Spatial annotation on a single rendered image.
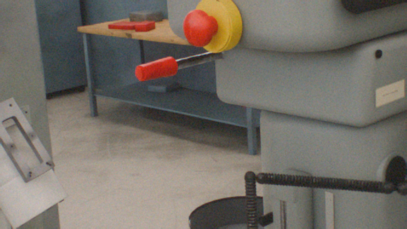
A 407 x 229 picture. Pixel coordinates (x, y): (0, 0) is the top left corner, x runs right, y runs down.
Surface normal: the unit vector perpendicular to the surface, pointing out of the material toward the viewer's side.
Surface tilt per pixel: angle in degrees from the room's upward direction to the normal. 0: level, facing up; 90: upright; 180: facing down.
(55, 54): 90
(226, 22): 90
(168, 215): 0
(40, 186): 62
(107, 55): 90
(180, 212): 0
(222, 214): 87
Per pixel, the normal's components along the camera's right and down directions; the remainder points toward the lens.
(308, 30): -0.10, 0.26
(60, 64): 0.71, 0.14
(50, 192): 0.65, -0.40
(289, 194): -0.71, 0.22
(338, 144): -0.47, 0.25
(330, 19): 0.29, 0.23
